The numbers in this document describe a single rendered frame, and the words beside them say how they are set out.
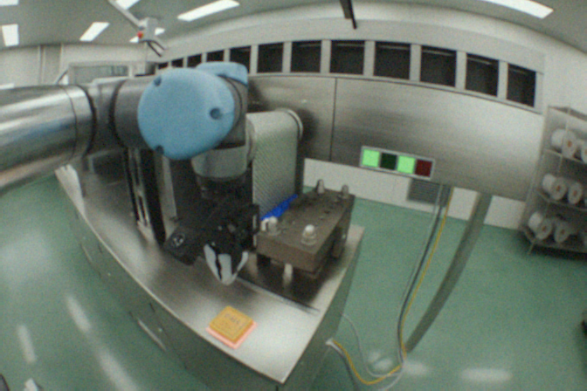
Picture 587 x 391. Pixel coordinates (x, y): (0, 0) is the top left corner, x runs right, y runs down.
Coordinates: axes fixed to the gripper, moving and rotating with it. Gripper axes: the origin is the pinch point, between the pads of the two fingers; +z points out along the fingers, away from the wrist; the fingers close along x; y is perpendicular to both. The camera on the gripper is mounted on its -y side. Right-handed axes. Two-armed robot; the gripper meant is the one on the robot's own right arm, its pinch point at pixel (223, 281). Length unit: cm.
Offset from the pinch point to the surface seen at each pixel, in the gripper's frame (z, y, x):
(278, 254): 6.2, 19.5, -0.3
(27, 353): 105, -94, 128
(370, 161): -12, 55, -14
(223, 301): 15.2, 5.0, 6.6
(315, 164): 64, 289, 93
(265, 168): -11.9, 28.8, 9.7
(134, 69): -46, 28, 84
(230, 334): 12.8, -2.9, -2.1
